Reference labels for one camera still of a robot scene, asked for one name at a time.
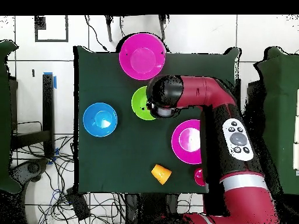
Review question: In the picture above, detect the black stand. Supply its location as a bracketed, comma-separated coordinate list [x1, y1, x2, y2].
[10, 73, 55, 159]

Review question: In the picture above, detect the blue tape piece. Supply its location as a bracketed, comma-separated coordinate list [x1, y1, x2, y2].
[43, 71, 58, 90]

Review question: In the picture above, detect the large pink bowl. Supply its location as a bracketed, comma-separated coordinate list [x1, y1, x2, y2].
[171, 119, 202, 165]
[119, 33, 166, 81]

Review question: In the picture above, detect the neighbouring green covered table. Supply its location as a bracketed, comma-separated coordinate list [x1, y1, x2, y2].
[254, 46, 299, 195]
[0, 40, 22, 194]

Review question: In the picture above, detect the black cable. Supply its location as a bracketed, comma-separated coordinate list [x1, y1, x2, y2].
[84, 15, 109, 52]

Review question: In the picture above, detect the dark green table cloth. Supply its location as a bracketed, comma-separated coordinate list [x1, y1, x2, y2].
[73, 45, 241, 195]

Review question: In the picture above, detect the black power brick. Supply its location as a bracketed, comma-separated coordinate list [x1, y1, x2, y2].
[66, 188, 91, 221]

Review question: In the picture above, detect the blue bowl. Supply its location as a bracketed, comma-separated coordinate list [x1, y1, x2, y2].
[82, 102, 118, 138]

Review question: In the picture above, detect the black chair base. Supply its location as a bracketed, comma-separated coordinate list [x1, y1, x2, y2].
[10, 158, 50, 183]

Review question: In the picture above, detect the black tripod leg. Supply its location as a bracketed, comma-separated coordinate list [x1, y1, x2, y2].
[158, 15, 170, 41]
[104, 15, 113, 43]

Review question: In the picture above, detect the green bowl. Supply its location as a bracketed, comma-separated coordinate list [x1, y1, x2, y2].
[131, 85, 157, 121]

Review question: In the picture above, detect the black square floor frame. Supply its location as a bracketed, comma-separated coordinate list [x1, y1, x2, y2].
[34, 15, 69, 43]

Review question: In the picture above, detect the crimson cup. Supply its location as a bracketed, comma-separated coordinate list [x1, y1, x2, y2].
[194, 167, 206, 187]

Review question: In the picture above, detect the orange cup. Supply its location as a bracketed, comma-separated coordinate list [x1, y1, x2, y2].
[151, 163, 173, 186]

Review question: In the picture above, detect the tangle of cables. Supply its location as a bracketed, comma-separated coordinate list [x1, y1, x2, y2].
[11, 135, 127, 224]

